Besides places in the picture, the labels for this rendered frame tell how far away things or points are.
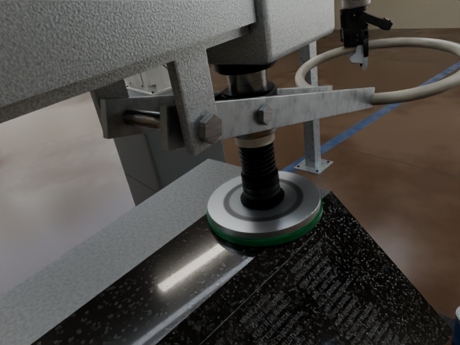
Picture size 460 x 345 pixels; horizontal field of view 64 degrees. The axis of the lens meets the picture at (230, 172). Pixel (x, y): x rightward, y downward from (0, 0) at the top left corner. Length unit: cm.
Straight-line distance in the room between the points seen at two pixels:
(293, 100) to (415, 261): 139
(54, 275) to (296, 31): 55
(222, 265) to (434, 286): 131
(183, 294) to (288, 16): 41
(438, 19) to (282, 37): 686
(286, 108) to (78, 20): 38
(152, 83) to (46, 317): 119
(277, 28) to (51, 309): 52
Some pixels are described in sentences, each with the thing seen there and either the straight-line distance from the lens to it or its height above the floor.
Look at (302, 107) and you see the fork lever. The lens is 64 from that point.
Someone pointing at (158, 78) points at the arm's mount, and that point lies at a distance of 167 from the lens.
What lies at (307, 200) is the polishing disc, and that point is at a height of 88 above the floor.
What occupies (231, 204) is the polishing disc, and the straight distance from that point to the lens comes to 69.
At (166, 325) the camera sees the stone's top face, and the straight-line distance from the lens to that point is 55.
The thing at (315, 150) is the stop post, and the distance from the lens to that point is 255.
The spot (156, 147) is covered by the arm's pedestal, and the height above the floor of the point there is 65.
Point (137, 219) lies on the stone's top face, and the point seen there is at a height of 85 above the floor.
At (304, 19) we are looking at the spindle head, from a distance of 53.
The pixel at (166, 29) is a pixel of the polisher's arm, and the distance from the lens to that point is 34.
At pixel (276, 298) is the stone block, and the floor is 80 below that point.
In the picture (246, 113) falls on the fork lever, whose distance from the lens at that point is 50.
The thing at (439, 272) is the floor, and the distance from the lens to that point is 187.
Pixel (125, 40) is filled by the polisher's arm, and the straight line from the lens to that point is 32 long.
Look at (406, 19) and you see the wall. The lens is 752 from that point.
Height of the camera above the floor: 125
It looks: 28 degrees down
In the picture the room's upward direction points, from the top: 10 degrees counter-clockwise
